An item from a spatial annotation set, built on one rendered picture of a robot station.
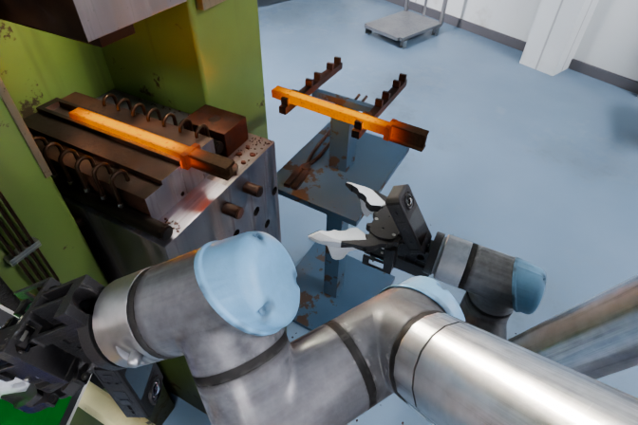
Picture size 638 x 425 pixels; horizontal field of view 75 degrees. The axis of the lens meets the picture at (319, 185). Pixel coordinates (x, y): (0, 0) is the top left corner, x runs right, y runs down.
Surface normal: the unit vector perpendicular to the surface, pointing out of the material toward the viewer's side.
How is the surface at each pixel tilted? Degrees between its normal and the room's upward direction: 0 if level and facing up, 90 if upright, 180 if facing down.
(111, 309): 37
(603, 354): 81
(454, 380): 55
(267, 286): 60
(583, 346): 74
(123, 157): 0
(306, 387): 20
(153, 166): 0
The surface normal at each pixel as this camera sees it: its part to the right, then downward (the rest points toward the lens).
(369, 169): 0.02, -0.75
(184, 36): -0.45, 0.59
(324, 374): 0.15, -0.58
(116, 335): -0.33, 0.07
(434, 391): -0.90, -0.09
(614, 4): -0.78, 0.40
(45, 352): 0.87, -0.35
